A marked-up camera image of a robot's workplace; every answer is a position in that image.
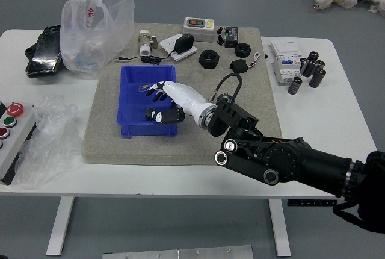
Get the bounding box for blue plastic bin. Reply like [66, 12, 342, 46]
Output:
[116, 64, 179, 139]

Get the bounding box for white table leg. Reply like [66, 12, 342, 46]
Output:
[268, 199, 292, 257]
[45, 197, 75, 256]

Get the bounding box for black adapter cord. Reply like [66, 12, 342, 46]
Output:
[115, 48, 178, 64]

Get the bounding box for small black hex nut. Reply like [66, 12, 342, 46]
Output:
[234, 42, 251, 58]

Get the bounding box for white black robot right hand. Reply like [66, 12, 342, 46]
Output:
[145, 80, 212, 125]

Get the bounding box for brass valve white ends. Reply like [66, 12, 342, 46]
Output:
[137, 29, 159, 56]

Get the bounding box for large black hex nut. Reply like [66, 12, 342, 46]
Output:
[199, 49, 220, 69]

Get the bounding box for grey push-button control box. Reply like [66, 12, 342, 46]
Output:
[0, 99, 37, 186]

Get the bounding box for black module with green label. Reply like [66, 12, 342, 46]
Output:
[216, 26, 241, 49]

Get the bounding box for small black module with wires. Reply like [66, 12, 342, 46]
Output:
[229, 52, 262, 75]

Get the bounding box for black table control panel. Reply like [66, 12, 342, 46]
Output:
[287, 199, 338, 208]

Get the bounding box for grey switch box two buttons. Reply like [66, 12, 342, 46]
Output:
[182, 17, 215, 43]

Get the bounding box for silver metal plate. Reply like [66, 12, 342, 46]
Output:
[102, 245, 254, 259]

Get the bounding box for black plastic tray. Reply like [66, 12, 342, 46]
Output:
[25, 25, 64, 78]

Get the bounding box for large black gear silver hub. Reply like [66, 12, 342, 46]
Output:
[217, 93, 235, 106]

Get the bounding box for white plastic bag red print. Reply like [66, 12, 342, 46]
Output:
[60, 0, 135, 80]

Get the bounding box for grey-brown foam mat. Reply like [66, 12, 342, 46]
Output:
[81, 23, 284, 166]

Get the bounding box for white circuit breaker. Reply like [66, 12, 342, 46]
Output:
[269, 39, 304, 86]

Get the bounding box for black power adapter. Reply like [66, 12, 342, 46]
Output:
[175, 33, 195, 54]

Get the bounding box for crumpled clear plastic bag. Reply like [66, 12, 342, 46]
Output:
[13, 95, 82, 189]

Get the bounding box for white wall socket plate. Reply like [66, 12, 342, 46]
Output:
[159, 33, 198, 61]

